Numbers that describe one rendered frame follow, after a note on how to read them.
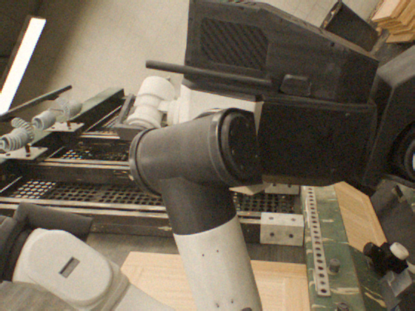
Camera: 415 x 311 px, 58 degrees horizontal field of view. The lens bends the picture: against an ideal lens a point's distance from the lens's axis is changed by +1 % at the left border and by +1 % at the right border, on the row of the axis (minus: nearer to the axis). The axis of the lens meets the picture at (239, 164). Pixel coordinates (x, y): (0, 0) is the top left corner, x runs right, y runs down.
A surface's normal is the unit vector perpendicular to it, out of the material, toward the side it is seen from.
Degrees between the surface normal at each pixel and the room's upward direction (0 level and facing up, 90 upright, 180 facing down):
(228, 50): 90
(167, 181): 68
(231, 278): 105
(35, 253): 94
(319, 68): 85
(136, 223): 90
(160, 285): 59
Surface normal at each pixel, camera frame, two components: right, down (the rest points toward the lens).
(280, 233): -0.11, 0.43
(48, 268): 0.43, -0.36
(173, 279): 0.00, -0.90
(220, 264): 0.07, 0.15
